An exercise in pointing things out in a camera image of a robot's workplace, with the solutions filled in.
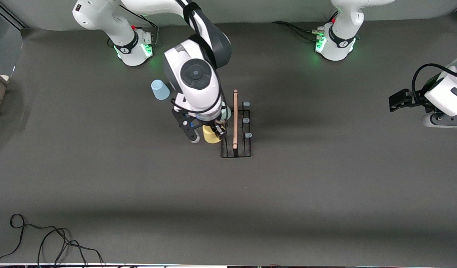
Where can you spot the light blue plastic cup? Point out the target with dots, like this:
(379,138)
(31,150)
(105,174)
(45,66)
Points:
(159,90)

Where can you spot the pale green plastic cup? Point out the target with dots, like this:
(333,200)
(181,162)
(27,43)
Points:
(227,113)

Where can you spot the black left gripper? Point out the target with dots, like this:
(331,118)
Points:
(415,101)

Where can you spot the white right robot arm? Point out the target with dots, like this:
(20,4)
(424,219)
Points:
(116,26)

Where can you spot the dark grey table mat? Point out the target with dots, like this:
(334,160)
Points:
(250,204)

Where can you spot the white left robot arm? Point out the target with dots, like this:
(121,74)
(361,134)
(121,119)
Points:
(340,48)

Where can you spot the yellow plastic cup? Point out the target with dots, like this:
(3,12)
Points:
(209,137)

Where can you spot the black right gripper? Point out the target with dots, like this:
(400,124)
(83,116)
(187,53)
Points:
(218,130)

